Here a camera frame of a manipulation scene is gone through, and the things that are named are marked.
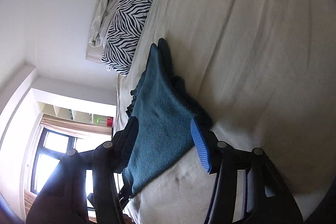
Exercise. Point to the red box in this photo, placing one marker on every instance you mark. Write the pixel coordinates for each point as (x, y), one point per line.
(110, 122)

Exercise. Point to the green stool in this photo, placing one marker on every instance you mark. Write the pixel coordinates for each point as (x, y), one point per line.
(98, 119)

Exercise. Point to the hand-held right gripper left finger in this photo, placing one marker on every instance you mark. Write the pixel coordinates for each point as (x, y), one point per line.
(128, 140)

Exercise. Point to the zebra striped pillow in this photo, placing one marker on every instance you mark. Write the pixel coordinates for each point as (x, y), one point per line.
(126, 32)

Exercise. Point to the bed with beige sheet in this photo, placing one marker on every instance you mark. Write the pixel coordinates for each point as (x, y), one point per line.
(249, 56)

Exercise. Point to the white open shelf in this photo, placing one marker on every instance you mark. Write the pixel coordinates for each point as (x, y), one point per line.
(63, 111)

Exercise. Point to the black framed window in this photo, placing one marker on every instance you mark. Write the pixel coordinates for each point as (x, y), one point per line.
(52, 150)

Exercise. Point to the teal knit sweater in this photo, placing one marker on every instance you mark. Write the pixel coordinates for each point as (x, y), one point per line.
(160, 119)

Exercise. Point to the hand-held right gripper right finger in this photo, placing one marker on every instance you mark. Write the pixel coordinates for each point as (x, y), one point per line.
(200, 148)

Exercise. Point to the white folded duvet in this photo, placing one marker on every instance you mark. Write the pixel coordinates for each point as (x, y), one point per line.
(105, 11)

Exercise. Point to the beige curtain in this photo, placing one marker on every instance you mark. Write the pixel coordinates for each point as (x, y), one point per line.
(68, 123)

